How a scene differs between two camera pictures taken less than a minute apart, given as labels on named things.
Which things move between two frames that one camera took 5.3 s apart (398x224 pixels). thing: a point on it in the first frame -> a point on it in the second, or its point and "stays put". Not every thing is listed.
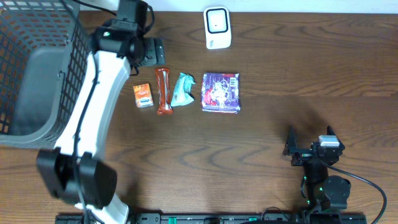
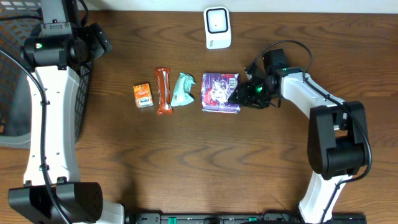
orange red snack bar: x=163 y=80 stays put
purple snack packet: x=221 y=93 stays put
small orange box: x=143 y=94 stays put
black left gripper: x=154 y=51 -> x=101 y=40
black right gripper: x=291 y=147 -> x=244 y=96
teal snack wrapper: x=182 y=95 stays put
